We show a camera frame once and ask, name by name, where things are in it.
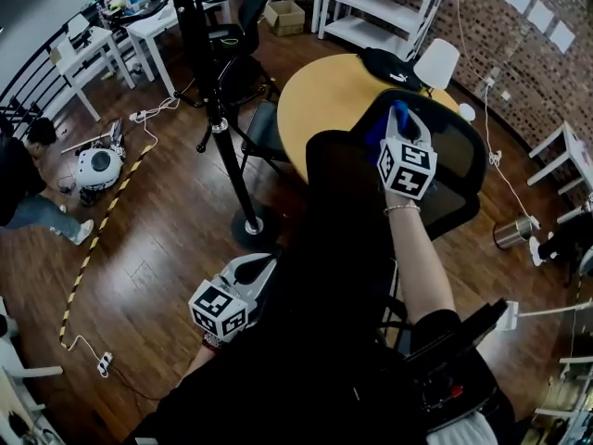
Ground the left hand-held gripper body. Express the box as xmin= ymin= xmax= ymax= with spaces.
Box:
xmin=188 ymin=273 xmax=259 ymax=345

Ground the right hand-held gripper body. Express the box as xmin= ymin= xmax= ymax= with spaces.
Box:
xmin=377 ymin=137 xmax=439 ymax=201

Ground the blue cloth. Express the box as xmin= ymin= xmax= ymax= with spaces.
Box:
xmin=364 ymin=99 xmax=412 ymax=162

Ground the black mesh office chair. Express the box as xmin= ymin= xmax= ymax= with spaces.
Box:
xmin=349 ymin=88 xmax=487 ymax=242

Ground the person's right forearm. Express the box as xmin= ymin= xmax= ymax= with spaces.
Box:
xmin=384 ymin=191 xmax=459 ymax=326

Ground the person's left forearm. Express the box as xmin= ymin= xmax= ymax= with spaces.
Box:
xmin=178 ymin=343 xmax=219 ymax=382

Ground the round wooden table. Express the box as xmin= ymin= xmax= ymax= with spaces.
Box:
xmin=276 ymin=53 xmax=464 ymax=184

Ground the white table lamp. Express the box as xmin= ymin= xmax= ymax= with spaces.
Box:
xmin=412 ymin=38 xmax=461 ymax=91

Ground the person's black shirt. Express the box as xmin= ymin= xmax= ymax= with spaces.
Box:
xmin=129 ymin=308 xmax=511 ymax=445

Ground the white metal shelf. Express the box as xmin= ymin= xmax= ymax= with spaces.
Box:
xmin=317 ymin=0 xmax=454 ymax=62

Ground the metal trash can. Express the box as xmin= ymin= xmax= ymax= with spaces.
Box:
xmin=492 ymin=214 xmax=534 ymax=251

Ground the black tripod stand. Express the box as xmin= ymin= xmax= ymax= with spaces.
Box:
xmin=159 ymin=0 xmax=283 ymax=251

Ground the black folding chair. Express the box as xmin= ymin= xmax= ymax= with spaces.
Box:
xmin=238 ymin=99 xmax=291 ymax=175

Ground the yellow black striped tape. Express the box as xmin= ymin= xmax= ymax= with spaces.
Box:
xmin=58 ymin=144 xmax=154 ymax=350

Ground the white square table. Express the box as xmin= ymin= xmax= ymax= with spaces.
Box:
xmin=526 ymin=121 xmax=593 ymax=224

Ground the cardboard box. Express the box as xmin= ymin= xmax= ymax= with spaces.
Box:
xmin=263 ymin=0 xmax=306 ymax=37

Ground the spare hand-held gripper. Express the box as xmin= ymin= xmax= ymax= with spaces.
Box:
xmin=59 ymin=117 xmax=127 ymax=157

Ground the white stand with pole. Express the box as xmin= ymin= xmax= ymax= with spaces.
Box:
xmin=503 ymin=297 xmax=593 ymax=332

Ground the black chest-mounted device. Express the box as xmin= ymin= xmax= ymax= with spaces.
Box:
xmin=402 ymin=297 xmax=511 ymax=421

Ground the person's white garment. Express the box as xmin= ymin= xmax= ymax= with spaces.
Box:
xmin=425 ymin=410 xmax=499 ymax=445

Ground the white work table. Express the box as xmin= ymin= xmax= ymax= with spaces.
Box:
xmin=124 ymin=0 xmax=233 ymax=85
xmin=48 ymin=25 xmax=138 ymax=122

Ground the black metal railing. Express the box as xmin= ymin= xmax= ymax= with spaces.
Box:
xmin=0 ymin=14 xmax=135 ymax=141

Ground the white metal rack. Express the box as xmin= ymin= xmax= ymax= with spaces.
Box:
xmin=532 ymin=354 xmax=593 ymax=445

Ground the thin beaded bracelet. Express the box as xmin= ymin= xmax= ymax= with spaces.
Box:
xmin=383 ymin=203 xmax=423 ymax=217

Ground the white power cable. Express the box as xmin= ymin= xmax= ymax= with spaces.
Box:
xmin=453 ymin=0 xmax=542 ymax=231

